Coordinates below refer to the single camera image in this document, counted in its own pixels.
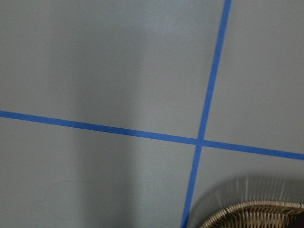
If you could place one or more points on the wicker fruit basket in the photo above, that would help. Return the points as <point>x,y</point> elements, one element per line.
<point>256,214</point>

